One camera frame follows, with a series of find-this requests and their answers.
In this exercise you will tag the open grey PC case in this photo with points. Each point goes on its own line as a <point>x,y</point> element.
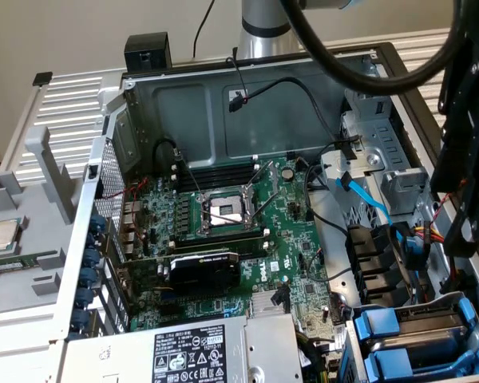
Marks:
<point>263,127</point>

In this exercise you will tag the empty blue disk carrier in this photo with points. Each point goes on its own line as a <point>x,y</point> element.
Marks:
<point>387,363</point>

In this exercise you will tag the blue card retention latch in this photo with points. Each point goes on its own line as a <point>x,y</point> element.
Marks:
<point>91,257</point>

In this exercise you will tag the grey metal drive cage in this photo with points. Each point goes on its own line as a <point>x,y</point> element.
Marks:
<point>383,159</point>

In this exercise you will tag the black plastic duct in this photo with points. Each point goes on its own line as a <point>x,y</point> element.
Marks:
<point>367,255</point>

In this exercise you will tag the hard disk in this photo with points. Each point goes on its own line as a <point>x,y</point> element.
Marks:
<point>377,323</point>

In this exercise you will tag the grey parts rack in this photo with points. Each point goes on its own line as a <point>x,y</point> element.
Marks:
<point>44,247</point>

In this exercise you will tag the silver chipset heat sink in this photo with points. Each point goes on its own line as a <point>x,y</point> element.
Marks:
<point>261,305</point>

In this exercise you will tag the green RAM stick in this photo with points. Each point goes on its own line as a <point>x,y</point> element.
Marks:
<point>12,264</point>

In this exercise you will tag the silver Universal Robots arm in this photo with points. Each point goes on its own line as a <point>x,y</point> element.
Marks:
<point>267,40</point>

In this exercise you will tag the black RAM slots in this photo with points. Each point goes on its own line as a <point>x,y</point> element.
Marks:
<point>223,177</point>
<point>219,241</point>

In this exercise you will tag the grey power supply unit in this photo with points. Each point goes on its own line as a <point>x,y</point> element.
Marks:
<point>183,351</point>

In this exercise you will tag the silver socket cover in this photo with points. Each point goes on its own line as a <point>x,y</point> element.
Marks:
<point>263,187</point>

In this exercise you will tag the small black clamp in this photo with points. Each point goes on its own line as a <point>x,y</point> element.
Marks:
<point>42,78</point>

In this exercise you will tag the thin metal locking lever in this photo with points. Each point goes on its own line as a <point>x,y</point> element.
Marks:
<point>191,176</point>

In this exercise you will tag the CPU socket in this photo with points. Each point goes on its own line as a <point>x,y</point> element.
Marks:
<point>223,209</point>

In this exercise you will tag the black graphics card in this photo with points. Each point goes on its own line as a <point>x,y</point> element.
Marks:
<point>203,273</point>

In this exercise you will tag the green motherboard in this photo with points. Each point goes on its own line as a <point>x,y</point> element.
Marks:
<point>287,247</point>

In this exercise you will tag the blue SATA plug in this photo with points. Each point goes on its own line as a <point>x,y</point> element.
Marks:
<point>415,253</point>

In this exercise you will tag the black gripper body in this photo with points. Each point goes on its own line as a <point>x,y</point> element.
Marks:
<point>471,167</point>

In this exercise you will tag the silver CPU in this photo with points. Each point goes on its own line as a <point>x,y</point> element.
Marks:
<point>2,235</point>

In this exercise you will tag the silver coin battery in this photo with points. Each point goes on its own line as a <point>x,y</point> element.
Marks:
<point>288,173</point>

